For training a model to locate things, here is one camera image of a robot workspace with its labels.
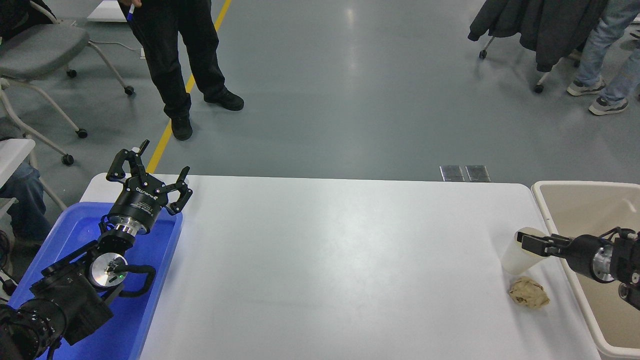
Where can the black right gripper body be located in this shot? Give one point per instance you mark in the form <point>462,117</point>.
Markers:
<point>582,252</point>

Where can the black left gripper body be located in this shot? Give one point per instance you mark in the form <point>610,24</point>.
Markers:
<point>141,197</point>

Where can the white paper cup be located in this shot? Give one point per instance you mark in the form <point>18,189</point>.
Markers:
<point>517,260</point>

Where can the blue and white pen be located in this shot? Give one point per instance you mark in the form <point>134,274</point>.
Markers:
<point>130,14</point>

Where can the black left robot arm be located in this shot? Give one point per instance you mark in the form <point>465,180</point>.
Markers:
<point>70,300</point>

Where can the large pale plastic bin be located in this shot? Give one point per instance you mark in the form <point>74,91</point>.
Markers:
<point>575,210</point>

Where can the crumpled tan paper ball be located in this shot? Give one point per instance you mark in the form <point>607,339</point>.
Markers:
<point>529,293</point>

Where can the silver floor socket plate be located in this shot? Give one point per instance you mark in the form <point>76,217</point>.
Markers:
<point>452,173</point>
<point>477,173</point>

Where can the blue plastic tray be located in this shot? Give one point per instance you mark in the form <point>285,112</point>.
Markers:
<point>150,300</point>

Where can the person in black trousers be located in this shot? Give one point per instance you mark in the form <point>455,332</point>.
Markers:
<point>167,55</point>

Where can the seated person in jeans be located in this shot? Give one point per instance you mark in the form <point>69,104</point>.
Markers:
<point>22,200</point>

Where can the white side table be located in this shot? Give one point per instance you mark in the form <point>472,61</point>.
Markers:
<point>15,155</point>

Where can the grey wheeled chair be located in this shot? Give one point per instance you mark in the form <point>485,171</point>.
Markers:
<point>40,50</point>

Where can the flat white board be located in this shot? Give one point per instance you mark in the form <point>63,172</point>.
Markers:
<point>102,11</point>

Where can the white-framed wheeled chair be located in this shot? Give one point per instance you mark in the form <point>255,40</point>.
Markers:
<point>541,81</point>

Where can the black garment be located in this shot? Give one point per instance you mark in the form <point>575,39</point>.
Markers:
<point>20,12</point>

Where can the person in light jeans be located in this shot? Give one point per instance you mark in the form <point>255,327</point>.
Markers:
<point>597,45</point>

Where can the dark grey jacket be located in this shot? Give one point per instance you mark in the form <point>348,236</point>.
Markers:
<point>545,25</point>

